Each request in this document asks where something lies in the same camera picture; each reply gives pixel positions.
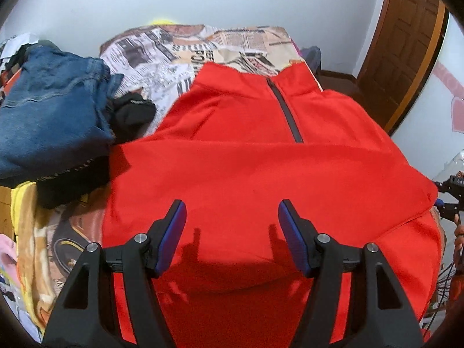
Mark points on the patterned clothes pile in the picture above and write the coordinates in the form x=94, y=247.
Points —
x=12, y=54

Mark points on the yellow fleece blanket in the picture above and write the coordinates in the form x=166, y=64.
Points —
x=25, y=217

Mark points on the small black cloth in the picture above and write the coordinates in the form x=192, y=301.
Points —
x=133, y=114

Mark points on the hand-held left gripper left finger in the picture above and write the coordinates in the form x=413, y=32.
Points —
x=174, y=230

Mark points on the purple cloth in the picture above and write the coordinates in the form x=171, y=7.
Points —
x=312, y=57

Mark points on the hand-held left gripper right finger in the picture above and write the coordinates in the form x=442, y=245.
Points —
x=293, y=237

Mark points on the person's right hand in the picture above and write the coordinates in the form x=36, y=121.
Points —
x=459, y=237

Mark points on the black folded garment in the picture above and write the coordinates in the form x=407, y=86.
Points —
x=69, y=188

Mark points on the red zip-neck pullover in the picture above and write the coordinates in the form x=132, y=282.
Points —
x=253, y=159

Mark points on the brown wooden door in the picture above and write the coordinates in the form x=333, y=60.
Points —
x=402, y=43

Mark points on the pink printed cloth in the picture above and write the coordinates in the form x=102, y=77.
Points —
x=6, y=257

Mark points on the bright yellow cloth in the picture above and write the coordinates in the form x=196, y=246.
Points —
x=163, y=21

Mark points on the folded blue jeans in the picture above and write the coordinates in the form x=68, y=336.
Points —
x=50, y=108

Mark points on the white shiny object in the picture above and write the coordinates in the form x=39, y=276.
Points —
x=455, y=163

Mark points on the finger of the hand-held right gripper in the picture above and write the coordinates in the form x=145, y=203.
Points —
x=446, y=208

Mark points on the newspaper print bed sheet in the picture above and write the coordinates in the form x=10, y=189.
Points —
x=163, y=54

